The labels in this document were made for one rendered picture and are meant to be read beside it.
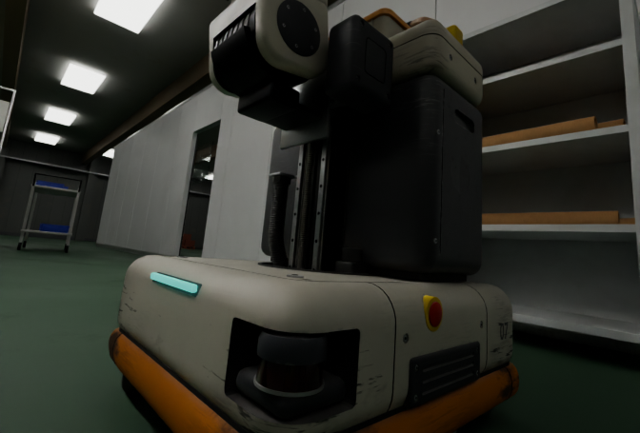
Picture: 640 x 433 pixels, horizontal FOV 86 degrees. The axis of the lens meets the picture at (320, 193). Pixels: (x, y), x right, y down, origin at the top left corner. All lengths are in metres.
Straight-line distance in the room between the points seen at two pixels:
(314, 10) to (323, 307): 0.57
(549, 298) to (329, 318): 1.83
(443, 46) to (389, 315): 0.54
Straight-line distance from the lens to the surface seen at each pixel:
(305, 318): 0.38
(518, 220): 1.89
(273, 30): 0.67
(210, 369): 0.50
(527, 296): 2.19
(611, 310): 2.12
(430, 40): 0.78
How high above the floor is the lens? 0.32
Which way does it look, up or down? 10 degrees up
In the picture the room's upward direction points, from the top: 5 degrees clockwise
